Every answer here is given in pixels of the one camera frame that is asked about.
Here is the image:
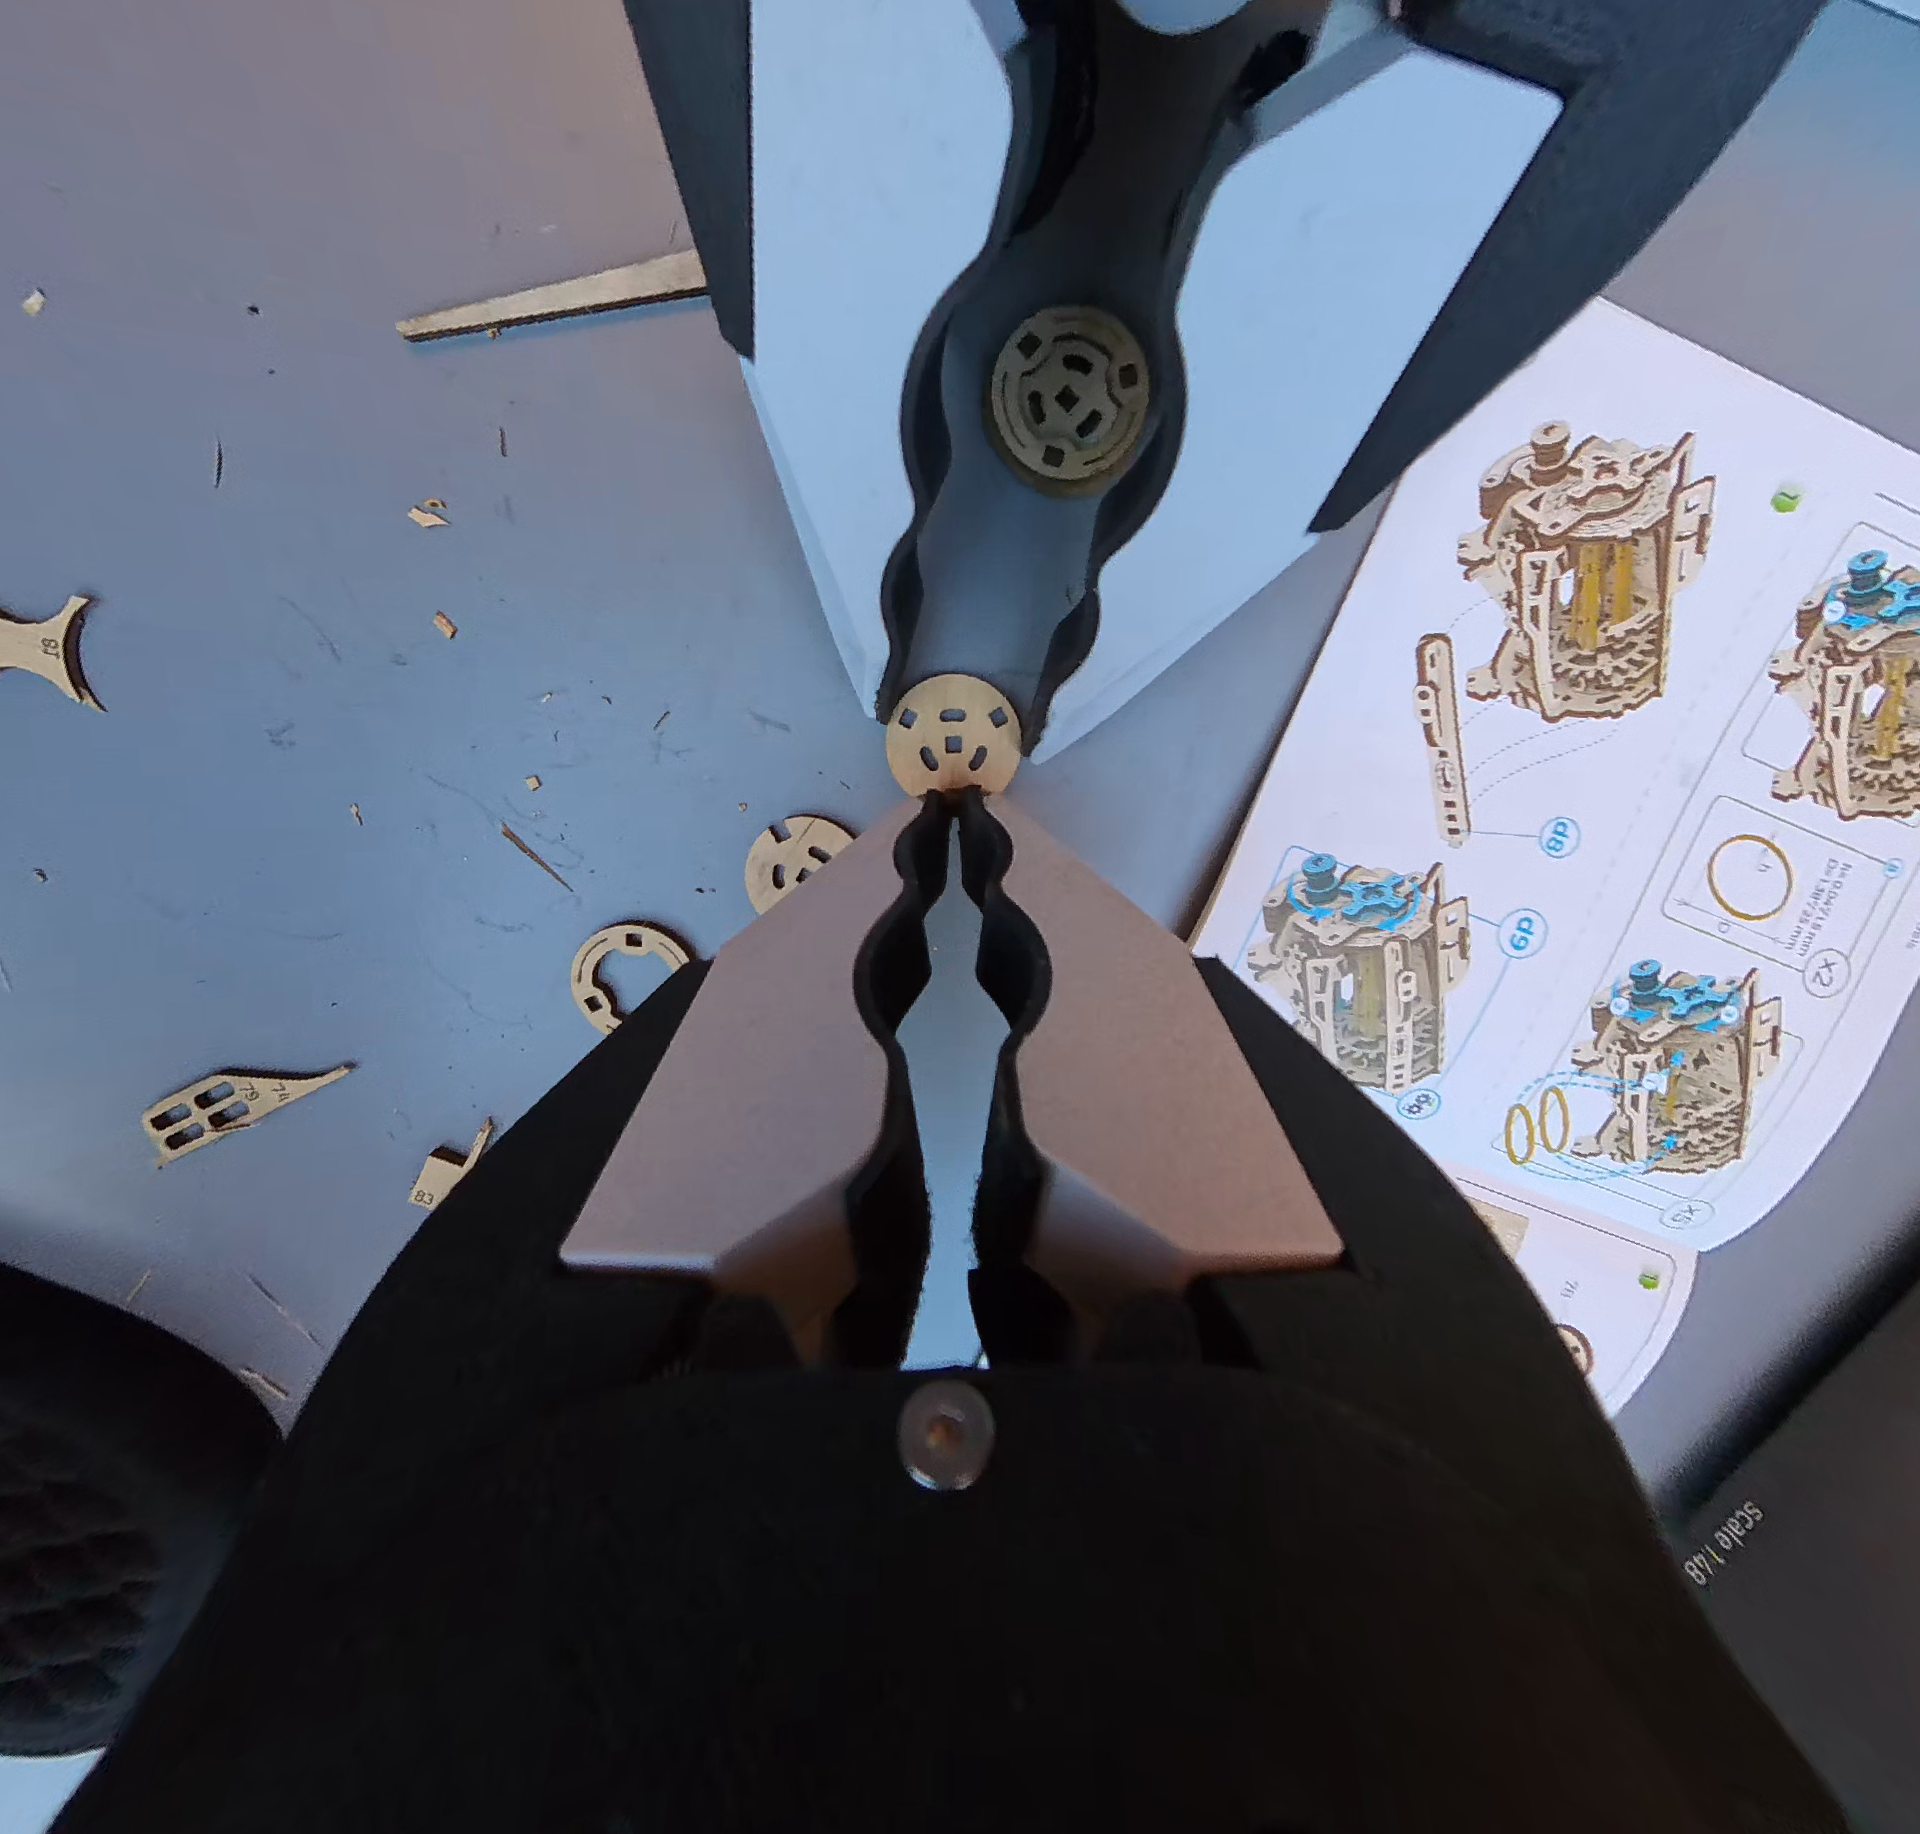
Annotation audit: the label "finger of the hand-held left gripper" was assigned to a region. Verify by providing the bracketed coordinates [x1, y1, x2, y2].
[1025, 4, 1566, 766]
[742, 0, 1111, 727]

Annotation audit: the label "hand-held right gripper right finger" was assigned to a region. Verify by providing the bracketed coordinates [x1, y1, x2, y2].
[956, 789, 1346, 1369]

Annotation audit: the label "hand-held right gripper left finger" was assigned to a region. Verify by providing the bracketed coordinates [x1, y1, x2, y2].
[556, 789, 948, 1369]

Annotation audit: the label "assembled wooden wheel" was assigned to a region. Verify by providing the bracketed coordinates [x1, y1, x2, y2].
[985, 303, 1151, 489]

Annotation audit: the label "slotted wooden disc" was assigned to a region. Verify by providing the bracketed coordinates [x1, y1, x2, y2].
[884, 672, 1025, 802]

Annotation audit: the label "grey desk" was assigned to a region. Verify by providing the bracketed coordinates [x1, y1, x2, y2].
[0, 0, 1920, 1834]

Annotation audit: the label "notched wooden disc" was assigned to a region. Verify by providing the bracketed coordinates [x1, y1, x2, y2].
[746, 813, 861, 917]

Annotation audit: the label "long wooden sliver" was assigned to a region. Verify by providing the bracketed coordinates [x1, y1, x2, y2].
[394, 246, 710, 347]

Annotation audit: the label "flag-shaped wooden offcut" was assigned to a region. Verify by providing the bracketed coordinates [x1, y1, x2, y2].
[408, 1118, 494, 1210]

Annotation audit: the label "white instruction booklet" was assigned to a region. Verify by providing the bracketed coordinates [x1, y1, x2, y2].
[1189, 297, 1920, 1423]

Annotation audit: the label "slotted pointed wooden offcut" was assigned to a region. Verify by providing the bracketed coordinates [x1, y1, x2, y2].
[142, 1062, 353, 1167]

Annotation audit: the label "scattered wood splinters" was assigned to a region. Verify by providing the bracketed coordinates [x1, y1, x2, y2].
[14, 282, 782, 1400]

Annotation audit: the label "black quilted wrist rest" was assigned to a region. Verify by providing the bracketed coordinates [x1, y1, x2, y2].
[0, 1259, 286, 1759]

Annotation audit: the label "star-shaped wooden offcut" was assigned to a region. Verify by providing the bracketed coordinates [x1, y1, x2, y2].
[0, 592, 105, 715]

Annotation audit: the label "black puzzle box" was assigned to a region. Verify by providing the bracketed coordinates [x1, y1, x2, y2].
[1640, 1262, 1920, 1834]

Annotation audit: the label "wooden ring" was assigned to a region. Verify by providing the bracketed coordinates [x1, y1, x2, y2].
[570, 920, 693, 1036]

